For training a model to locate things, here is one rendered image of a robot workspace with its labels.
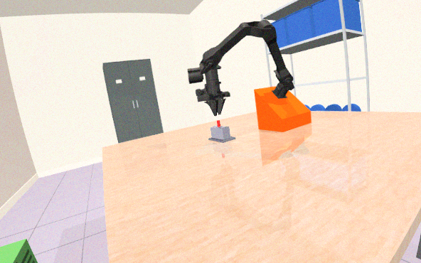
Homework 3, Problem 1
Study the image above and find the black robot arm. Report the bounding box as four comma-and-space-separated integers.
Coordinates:
188, 20, 294, 99

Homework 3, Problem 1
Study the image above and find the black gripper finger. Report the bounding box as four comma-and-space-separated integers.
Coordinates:
204, 100, 218, 116
218, 98, 226, 115

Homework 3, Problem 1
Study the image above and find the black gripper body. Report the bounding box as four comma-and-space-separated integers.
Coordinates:
197, 80, 230, 102

